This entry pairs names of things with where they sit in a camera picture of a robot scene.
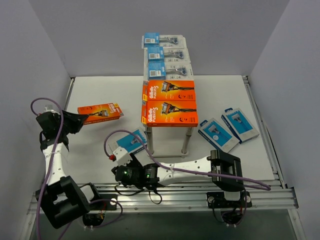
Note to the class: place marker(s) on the clear blue-card razor blister pack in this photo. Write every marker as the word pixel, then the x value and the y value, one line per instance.
pixel 179 71

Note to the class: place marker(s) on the aluminium mounting rail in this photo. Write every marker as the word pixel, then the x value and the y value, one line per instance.
pixel 193 198

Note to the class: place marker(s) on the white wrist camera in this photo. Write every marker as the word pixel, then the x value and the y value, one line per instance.
pixel 49 109
pixel 121 156

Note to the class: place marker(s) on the Gillette SkinGuard blister pack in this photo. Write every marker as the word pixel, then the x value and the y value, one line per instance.
pixel 166 55

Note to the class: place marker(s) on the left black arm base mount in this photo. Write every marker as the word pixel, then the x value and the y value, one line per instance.
pixel 105 202

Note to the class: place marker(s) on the orange Fusion5 razor box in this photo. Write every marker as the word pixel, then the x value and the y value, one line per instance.
pixel 173 90
pixel 100 113
pixel 169 113

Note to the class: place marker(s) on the blue harry's box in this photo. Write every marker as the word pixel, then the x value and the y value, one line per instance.
pixel 218 136
pixel 130 143
pixel 239 125

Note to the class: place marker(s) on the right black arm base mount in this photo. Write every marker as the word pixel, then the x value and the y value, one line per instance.
pixel 225 200

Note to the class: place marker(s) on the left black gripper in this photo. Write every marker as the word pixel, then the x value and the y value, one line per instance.
pixel 64 121

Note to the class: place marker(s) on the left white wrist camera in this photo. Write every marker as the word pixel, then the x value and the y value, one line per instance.
pixel 49 109

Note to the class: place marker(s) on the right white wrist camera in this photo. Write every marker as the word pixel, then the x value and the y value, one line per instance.
pixel 121 156

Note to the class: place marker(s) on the white two-tier shelf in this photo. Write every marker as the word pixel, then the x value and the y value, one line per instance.
pixel 166 142

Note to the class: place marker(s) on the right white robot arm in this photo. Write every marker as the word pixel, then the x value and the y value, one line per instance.
pixel 220 168

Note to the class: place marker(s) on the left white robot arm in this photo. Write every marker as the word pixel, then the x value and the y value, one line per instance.
pixel 63 200

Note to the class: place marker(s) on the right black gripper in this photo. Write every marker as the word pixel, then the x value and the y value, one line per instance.
pixel 136 161

